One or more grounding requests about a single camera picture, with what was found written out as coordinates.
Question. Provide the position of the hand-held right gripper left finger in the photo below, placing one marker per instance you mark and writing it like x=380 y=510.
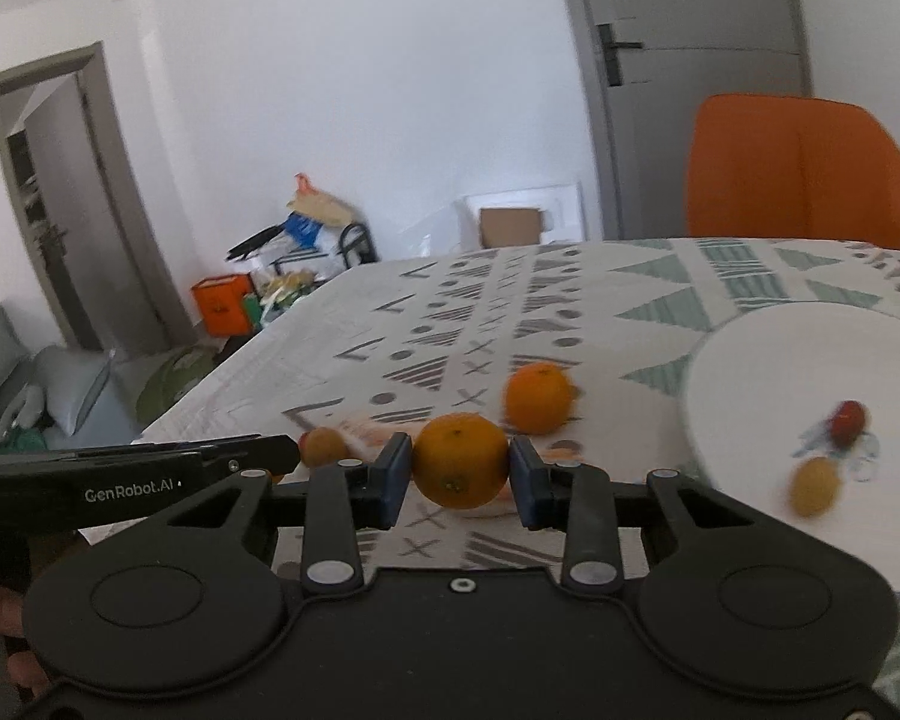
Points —
x=394 y=480

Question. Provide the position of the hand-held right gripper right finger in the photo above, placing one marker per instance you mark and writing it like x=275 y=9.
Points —
x=526 y=481

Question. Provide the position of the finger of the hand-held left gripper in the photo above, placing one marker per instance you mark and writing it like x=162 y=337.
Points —
x=259 y=457

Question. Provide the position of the peeled pomelo piece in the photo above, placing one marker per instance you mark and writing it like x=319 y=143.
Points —
x=367 y=436

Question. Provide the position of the brown kiwi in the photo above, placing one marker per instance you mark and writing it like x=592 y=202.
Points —
x=324 y=447
x=814 y=487

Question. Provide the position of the orange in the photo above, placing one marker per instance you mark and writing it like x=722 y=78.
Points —
x=538 y=397
x=459 y=463

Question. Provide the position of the white plate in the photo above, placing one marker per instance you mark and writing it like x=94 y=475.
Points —
x=780 y=375

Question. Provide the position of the grey pillow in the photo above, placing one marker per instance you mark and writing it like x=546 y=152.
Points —
x=75 y=390

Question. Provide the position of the green cushion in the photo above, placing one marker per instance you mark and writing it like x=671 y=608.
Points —
x=176 y=382

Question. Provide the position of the green box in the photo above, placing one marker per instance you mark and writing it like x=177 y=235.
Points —
x=252 y=313

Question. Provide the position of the orange box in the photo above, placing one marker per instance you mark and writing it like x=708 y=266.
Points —
x=223 y=307

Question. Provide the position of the patterned tablecloth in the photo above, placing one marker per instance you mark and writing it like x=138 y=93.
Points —
x=457 y=315

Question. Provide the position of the black umbrella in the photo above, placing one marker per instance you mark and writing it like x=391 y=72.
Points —
x=259 y=240

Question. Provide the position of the blue plastic bag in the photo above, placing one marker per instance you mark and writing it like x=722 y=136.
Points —
x=306 y=231

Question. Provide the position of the black metal rack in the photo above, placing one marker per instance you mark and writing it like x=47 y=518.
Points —
x=358 y=244

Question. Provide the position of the cardboard box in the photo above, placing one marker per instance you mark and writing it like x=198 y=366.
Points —
x=510 y=226

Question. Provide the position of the tan paper bag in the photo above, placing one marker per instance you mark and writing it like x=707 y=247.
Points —
x=319 y=202

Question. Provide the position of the red plum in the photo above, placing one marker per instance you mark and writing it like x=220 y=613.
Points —
x=847 y=420

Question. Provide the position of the orange chair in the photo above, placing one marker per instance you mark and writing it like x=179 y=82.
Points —
x=795 y=180

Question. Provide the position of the grey door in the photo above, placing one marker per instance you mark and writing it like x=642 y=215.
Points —
x=705 y=7

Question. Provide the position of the grey door frame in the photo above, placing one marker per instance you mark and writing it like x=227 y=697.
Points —
x=131 y=202

